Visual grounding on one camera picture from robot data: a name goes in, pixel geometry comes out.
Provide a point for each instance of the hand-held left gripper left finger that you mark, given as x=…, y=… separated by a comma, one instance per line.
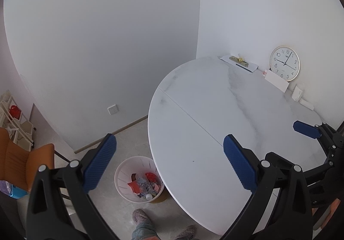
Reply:
x=99, y=164

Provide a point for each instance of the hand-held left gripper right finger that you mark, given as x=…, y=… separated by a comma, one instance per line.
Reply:
x=240, y=164

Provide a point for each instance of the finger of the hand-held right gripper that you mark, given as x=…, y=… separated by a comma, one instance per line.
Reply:
x=317, y=171
x=306, y=129

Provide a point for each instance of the white plastic waste bin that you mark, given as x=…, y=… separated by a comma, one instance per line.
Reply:
x=123, y=175

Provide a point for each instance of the red snack packet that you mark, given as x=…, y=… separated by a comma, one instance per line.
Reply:
x=133, y=186

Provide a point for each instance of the clear plastic bottle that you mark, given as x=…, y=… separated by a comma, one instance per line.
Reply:
x=145, y=186

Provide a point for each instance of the red paper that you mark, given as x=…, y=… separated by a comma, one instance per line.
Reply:
x=151, y=176

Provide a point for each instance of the pink paper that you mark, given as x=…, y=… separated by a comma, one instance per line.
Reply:
x=155, y=187

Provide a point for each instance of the white flat sachet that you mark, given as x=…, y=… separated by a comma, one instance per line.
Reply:
x=307, y=104

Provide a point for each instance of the white cardboard box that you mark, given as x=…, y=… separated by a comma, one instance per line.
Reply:
x=276, y=81

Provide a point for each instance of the person's feet in slippers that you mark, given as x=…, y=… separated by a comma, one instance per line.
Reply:
x=143, y=218

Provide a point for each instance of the white paper sheet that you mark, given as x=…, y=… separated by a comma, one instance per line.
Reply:
x=251, y=68

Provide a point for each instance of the white shelf rack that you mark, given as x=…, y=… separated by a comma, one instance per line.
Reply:
x=25, y=127

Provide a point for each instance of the person's grey quilted pants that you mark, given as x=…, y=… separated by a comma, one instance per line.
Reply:
x=142, y=236

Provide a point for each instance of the orange leather chair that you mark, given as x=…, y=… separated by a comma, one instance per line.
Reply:
x=16, y=159

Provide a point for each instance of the grey fuzzy slipper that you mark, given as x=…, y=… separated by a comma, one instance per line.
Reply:
x=186, y=232

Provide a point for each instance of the blue purple packet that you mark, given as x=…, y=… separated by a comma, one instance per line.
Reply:
x=13, y=191

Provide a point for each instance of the yellow binder clip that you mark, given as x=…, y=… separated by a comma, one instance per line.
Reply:
x=239, y=58

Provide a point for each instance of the red object on shelf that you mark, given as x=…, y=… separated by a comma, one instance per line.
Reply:
x=15, y=112

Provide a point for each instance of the olive green card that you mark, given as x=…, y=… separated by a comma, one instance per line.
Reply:
x=233, y=58

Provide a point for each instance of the white wall socket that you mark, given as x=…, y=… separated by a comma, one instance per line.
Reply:
x=113, y=110

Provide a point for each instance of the gold rimmed wall clock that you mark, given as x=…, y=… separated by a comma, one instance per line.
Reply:
x=285, y=64

